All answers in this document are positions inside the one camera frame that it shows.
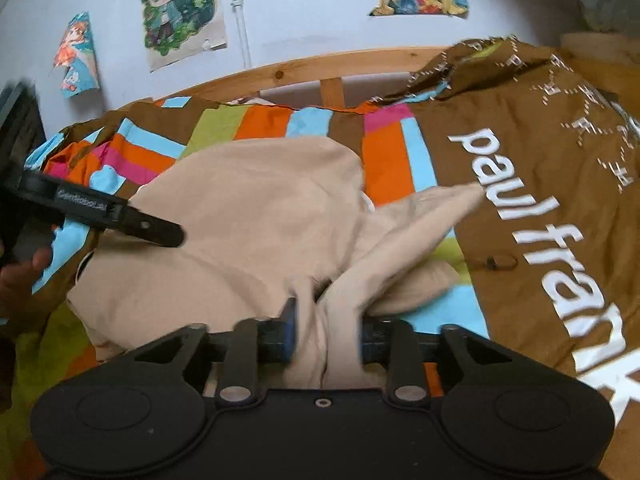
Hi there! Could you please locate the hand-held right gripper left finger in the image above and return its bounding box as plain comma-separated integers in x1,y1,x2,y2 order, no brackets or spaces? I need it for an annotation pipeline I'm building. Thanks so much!
134,298,298,407

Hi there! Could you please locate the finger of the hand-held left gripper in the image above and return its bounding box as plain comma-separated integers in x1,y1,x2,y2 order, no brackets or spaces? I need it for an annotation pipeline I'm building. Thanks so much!
107,205,185,248

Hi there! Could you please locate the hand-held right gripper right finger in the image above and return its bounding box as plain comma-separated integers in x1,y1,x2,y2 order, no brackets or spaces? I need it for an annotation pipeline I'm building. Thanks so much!
361,320,513,407

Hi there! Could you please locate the beige hooded jacket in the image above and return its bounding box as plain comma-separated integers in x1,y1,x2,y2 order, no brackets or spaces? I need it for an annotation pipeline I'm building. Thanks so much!
67,135,483,391

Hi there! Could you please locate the person's left hand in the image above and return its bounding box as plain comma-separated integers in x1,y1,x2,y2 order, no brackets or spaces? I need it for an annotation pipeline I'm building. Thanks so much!
0,250,53,321

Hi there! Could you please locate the dark framed panel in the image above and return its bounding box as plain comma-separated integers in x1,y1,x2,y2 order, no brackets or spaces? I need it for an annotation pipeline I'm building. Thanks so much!
0,80,47,173

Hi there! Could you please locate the multicoloured patchwork bedsheet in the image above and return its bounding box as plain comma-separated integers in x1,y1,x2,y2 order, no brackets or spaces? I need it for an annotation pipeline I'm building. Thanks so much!
0,95,481,461

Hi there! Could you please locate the small orange-haired cartoon poster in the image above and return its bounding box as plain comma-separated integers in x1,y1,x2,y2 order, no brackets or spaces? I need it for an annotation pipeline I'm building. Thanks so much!
52,10,102,99

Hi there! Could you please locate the silvery plastic strip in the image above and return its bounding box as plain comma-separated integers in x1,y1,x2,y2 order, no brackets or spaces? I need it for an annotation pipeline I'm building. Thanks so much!
614,104,640,143

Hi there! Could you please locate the blond cartoon wall poster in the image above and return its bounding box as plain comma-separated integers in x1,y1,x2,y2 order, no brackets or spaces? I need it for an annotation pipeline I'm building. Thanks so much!
140,0,228,72

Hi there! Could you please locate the wooden bed frame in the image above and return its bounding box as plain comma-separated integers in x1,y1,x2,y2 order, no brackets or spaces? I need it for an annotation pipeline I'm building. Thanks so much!
115,32,640,111

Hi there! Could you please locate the white wall pipe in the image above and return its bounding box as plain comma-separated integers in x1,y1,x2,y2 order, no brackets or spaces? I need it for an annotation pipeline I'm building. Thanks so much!
230,0,252,68

